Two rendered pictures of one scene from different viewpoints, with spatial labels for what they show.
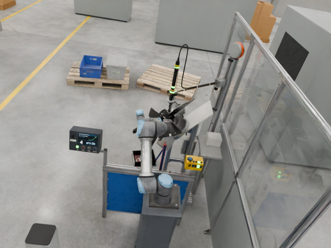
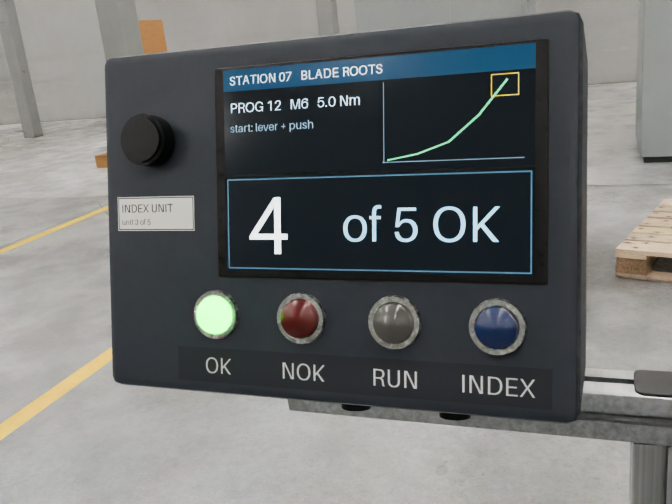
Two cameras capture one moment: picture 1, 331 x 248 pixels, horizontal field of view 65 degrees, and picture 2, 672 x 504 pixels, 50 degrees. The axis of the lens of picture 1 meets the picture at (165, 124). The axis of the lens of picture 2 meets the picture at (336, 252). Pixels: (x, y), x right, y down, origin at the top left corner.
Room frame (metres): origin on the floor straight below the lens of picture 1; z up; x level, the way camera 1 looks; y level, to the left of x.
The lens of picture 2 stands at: (1.29, 0.49, 1.26)
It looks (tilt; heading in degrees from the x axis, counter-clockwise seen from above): 17 degrees down; 27
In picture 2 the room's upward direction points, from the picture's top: 6 degrees counter-clockwise
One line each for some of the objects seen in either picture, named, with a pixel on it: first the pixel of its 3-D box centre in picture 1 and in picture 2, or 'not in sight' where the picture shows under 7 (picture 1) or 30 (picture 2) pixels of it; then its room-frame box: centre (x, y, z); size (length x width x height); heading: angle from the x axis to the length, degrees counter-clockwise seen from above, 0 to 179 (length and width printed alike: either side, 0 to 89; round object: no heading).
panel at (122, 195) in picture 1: (145, 196); not in sight; (1.72, 0.06, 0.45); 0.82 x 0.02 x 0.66; 95
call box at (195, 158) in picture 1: (193, 163); not in sight; (1.76, -0.33, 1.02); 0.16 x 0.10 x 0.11; 95
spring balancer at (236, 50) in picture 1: (236, 50); not in sight; (2.55, -0.55, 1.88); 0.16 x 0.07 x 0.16; 40
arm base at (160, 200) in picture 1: (163, 193); not in sight; (1.31, -0.09, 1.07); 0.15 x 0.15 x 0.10
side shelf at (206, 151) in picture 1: (209, 146); not in sight; (2.25, -0.54, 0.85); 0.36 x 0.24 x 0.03; 5
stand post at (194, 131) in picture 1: (185, 160); not in sight; (2.25, -0.32, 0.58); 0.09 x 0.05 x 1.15; 5
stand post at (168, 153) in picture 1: (165, 164); not in sight; (2.23, -0.10, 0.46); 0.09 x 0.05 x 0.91; 5
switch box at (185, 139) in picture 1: (188, 145); not in sight; (2.34, -0.32, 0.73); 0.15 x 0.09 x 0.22; 95
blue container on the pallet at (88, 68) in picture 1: (91, 66); not in sight; (4.78, 1.72, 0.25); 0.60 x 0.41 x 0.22; 12
